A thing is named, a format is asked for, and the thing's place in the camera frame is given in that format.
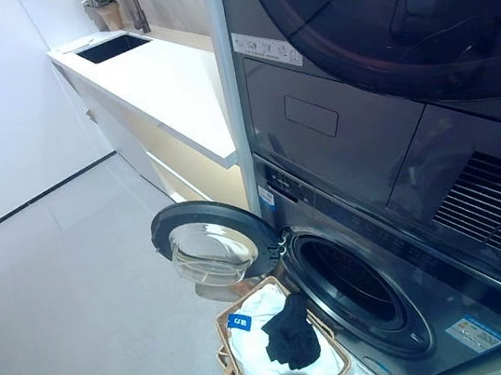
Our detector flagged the black garment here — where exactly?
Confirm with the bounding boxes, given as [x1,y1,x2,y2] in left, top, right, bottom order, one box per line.
[256,290,325,375]

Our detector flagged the brown wicker laundry basket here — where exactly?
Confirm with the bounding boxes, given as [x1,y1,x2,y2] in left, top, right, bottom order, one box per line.
[201,265,355,375]

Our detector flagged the round washing machine door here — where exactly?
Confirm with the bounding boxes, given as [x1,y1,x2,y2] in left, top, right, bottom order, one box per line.
[146,187,290,311]

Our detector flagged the dark grey washing machine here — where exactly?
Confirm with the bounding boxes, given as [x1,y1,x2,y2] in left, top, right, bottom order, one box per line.
[250,116,501,375]

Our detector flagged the blue fabric tag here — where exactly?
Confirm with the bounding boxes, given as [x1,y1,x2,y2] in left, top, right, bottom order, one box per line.
[225,311,253,336]

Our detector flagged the blue white energy label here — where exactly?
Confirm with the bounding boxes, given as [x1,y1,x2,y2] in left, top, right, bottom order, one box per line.
[257,182,280,218]

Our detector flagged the blue bordered info sticker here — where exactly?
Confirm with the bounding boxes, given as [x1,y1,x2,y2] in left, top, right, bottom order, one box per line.
[442,309,501,360]

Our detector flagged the white counter cabinet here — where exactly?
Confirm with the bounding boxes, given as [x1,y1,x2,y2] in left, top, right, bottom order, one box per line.
[44,12,248,234]

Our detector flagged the white vertical side panel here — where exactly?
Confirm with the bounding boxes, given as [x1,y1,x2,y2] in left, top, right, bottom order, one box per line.
[202,0,266,224]

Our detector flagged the dark grey tumble dryer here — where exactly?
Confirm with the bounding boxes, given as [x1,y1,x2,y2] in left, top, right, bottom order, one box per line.
[220,0,501,354]

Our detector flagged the white instruction sticker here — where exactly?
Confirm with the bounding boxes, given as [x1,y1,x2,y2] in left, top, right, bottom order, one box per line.
[230,23,305,77]

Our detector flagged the black rectangular sink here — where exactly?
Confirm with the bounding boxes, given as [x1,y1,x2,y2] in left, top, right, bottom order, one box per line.
[72,30,155,68]

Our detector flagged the metal faucet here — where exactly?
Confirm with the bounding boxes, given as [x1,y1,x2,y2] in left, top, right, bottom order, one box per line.
[126,0,154,36]

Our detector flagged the beige plant pot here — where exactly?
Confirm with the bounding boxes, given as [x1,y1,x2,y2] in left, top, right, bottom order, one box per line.
[93,0,126,34]

